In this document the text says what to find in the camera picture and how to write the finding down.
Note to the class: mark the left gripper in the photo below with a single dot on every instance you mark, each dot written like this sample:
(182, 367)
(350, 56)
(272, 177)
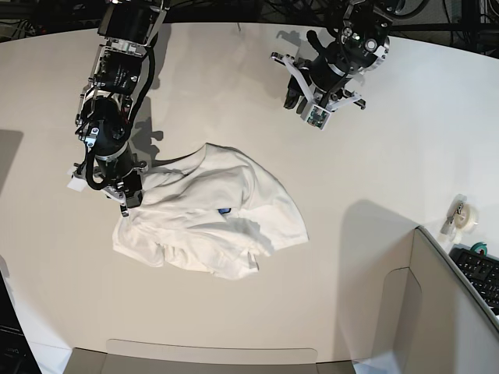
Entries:
(322, 80)

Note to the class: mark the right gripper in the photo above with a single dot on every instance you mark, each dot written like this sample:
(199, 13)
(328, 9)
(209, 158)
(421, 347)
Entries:
(121, 178)

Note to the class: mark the white printed t-shirt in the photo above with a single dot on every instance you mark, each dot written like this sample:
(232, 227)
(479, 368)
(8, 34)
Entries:
(213, 211)

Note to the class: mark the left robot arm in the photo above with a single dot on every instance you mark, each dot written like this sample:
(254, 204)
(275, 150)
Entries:
(360, 31)

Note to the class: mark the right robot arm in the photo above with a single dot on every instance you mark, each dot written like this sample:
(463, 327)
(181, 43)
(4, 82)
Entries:
(122, 74)

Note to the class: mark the black monitor left edge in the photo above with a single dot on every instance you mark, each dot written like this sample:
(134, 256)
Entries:
(16, 356)

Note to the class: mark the clear tape dispenser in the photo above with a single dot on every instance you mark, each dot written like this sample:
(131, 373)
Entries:
(461, 219)

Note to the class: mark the grey cardboard box right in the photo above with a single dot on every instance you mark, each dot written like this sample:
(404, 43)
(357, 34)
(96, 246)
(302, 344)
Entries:
(431, 319)

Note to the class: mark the green tape roll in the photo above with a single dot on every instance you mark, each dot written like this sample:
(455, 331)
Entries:
(479, 248)

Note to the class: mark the black computer keyboard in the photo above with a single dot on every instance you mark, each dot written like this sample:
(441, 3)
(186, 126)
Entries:
(481, 272)

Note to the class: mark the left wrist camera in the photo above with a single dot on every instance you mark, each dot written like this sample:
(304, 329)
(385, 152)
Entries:
(315, 116)

